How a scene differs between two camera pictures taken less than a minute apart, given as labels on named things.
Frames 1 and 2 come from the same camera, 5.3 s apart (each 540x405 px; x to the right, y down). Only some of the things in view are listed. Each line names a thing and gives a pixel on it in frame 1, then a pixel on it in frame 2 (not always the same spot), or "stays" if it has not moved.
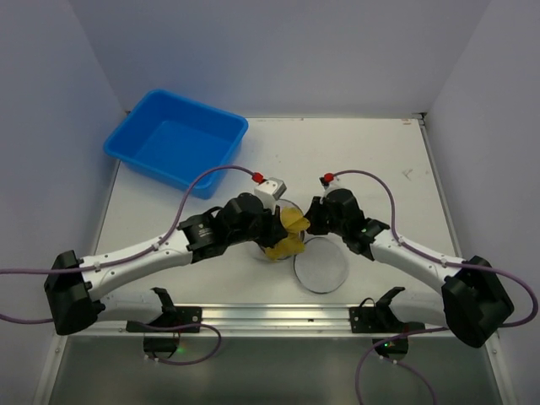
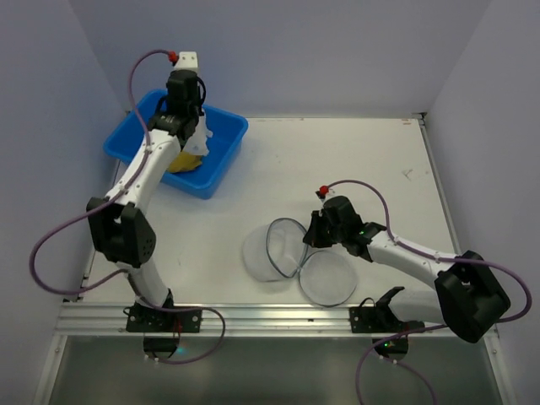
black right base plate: (380, 319) stays
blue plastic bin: (174, 139) stays
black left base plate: (170, 316) stays
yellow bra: (294, 222) → (185, 162)
